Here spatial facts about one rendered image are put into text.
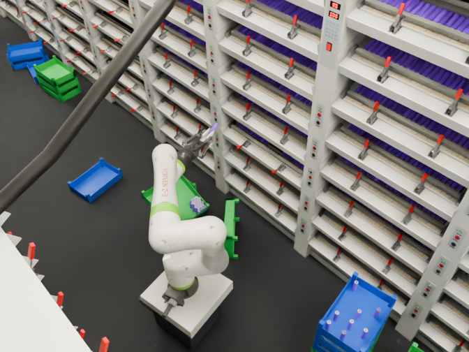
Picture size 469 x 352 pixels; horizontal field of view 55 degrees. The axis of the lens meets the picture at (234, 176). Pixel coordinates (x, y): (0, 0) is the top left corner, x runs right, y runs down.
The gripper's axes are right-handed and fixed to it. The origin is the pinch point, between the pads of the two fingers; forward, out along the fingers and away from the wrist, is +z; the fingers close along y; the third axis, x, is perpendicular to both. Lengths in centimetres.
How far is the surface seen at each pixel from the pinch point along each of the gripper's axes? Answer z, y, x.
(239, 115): 25.6, -4.2, 2.2
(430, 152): -4, -84, -65
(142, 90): 59, 79, 68
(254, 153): 22.6, -21.4, 17.2
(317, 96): 9, -37, -49
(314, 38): 17, -24, -66
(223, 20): 31, 22, -40
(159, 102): 52, 60, 61
